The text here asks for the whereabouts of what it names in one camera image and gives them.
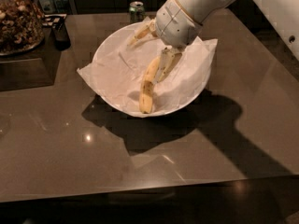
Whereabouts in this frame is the yellow banana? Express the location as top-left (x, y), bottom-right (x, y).
top-left (139, 57), bottom-right (160, 114)

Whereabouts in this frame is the glass jar of nuts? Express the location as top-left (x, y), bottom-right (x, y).
top-left (0, 0), bottom-right (44, 56)

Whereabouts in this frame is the dark box stand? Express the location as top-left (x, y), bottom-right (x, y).
top-left (0, 28), bottom-right (61, 91)

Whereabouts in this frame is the white paper liner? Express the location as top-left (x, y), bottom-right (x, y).
top-left (77, 16), bottom-right (219, 119)

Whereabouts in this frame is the white bowl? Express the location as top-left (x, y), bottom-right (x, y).
top-left (91, 20), bottom-right (212, 119)

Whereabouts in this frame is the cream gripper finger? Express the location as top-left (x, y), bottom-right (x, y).
top-left (127, 19), bottom-right (157, 46)
top-left (153, 48), bottom-right (183, 84)

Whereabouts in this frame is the small dark cup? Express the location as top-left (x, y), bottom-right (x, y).
top-left (52, 21), bottom-right (71, 50)

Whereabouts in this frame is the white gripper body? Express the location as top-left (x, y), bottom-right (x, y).
top-left (155, 0), bottom-right (202, 48)

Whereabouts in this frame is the checkered coaster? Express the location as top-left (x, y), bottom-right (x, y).
top-left (42, 14), bottom-right (67, 27)

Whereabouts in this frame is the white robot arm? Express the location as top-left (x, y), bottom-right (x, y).
top-left (128, 0), bottom-right (299, 82)

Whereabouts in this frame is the green soda can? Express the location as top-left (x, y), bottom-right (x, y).
top-left (129, 1), bottom-right (145, 23)

